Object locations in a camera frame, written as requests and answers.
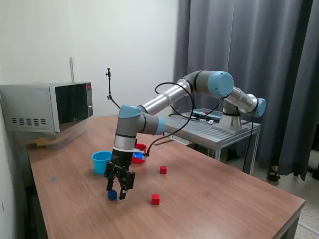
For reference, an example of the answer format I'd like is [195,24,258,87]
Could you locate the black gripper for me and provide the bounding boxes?
[104,148,136,201]

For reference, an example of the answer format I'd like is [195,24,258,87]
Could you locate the blue plastic cup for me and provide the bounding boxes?
[91,151,113,175]

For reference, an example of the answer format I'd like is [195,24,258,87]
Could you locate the red plastic cup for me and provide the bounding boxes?
[131,143,148,165]

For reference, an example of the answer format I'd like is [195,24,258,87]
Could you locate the wooden boards stack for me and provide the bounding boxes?
[24,138,59,148]

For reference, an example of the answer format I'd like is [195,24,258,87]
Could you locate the grey metal robot stand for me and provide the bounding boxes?
[163,112,262,175]

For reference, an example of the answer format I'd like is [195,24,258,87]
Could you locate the robot teach pendant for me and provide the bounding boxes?
[193,108,222,120]

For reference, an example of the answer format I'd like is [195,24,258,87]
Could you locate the silver microwave oven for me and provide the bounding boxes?
[0,82,94,134]

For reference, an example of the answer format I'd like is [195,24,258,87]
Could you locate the white vertical pole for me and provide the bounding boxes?
[69,56,75,83]

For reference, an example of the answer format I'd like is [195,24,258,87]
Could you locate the foot in black sandal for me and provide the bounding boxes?
[268,165,281,181]

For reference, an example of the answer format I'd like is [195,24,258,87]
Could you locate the grey curtain panel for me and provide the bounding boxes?
[225,0,315,181]
[173,0,235,118]

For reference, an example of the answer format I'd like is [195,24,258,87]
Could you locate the black pendant cable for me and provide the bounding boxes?
[168,113,210,122]

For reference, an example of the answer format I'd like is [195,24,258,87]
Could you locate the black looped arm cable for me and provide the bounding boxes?
[147,82,230,155]

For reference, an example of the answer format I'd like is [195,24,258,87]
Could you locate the black base power cable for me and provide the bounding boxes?
[240,117,254,172]

